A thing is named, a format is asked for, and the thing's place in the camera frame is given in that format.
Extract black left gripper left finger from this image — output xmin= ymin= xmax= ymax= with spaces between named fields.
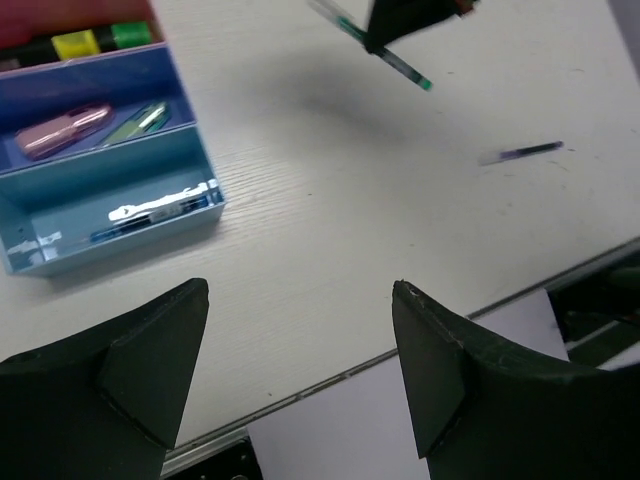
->
xmin=1 ymin=278 xmax=209 ymax=479

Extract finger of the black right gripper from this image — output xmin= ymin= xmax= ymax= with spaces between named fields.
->
xmin=363 ymin=0 xmax=476 ymax=54

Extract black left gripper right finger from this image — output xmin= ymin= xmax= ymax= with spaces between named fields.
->
xmin=392 ymin=280 xmax=639 ymax=479

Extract green ink pen refill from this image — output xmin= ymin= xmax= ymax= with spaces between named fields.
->
xmin=305 ymin=0 xmax=434 ymax=93

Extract purple ink pen refill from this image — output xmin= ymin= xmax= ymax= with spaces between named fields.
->
xmin=478 ymin=141 xmax=564 ymax=166

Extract blue ink pen refill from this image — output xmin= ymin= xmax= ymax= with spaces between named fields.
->
xmin=88 ymin=190 xmax=221 ymax=243

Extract green cap black highlighter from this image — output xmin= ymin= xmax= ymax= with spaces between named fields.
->
xmin=93 ymin=21 xmax=153 ymax=53

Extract yellow cap black highlighter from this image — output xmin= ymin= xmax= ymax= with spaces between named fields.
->
xmin=1 ymin=29 xmax=103 ymax=71

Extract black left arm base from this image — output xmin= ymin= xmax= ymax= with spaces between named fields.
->
xmin=160 ymin=431 xmax=263 ymax=479

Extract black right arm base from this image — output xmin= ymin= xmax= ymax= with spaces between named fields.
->
xmin=548 ymin=253 xmax=639 ymax=367

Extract pink blue tiered organizer box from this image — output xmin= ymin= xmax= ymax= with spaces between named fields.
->
xmin=1 ymin=1 xmax=225 ymax=277

